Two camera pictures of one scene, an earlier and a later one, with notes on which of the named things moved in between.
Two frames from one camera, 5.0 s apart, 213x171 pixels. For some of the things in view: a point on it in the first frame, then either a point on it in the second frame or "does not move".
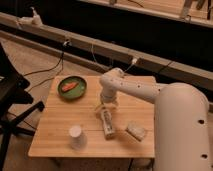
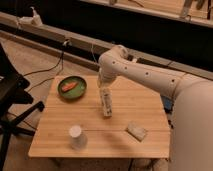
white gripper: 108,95 -> 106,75
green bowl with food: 75,93 does not move
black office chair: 13,93 does not move
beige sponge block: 136,131 does not move
